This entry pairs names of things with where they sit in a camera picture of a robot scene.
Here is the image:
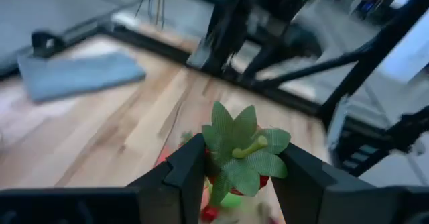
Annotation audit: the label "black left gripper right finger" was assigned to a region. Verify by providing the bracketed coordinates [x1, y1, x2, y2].
[270, 142, 429, 224]

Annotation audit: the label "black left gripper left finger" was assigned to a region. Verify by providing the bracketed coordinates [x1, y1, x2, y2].
[0, 133, 207, 224]

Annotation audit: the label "red toy cherry with stem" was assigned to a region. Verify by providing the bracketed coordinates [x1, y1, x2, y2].
[200, 205, 221, 223]

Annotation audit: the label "green toy mango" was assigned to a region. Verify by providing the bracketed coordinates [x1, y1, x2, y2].
[219, 190, 243, 209]

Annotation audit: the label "red toy strawberry green leaves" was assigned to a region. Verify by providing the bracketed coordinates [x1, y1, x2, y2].
[200, 100, 292, 207]

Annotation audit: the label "grey folded cloth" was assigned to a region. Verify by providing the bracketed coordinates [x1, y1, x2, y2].
[16, 50, 147, 104]

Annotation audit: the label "black aluminium table frame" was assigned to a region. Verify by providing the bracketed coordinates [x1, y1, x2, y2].
[0, 0, 429, 184]

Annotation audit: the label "black frame clamp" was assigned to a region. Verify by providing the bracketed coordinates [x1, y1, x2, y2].
[30, 30, 67, 59]

